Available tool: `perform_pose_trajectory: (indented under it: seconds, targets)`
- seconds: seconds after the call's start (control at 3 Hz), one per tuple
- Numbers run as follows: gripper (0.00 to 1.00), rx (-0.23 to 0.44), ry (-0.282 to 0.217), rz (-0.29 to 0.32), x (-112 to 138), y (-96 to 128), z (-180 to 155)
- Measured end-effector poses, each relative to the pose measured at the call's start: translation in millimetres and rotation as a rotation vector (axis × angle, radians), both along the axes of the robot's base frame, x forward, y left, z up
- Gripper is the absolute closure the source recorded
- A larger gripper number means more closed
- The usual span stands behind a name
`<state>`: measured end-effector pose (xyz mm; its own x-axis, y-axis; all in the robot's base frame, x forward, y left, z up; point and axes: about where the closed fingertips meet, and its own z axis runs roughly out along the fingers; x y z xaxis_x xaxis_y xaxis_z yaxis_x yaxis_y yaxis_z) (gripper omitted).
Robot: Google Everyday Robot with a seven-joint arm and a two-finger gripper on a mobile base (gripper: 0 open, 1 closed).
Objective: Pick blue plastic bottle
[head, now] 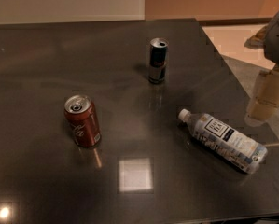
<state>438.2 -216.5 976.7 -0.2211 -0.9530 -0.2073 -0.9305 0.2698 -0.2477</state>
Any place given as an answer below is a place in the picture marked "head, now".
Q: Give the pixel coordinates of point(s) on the red soda can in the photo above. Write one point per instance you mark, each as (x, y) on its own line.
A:
(80, 113)

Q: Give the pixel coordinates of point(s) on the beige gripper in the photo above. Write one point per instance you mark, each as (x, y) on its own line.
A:
(278, 37)

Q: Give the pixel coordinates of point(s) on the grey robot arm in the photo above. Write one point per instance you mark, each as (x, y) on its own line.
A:
(271, 40)

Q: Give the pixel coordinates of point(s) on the blue labelled plastic bottle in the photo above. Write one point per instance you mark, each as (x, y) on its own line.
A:
(235, 147)

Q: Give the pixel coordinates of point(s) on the slim dark energy drink can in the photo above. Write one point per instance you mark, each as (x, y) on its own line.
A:
(157, 60)

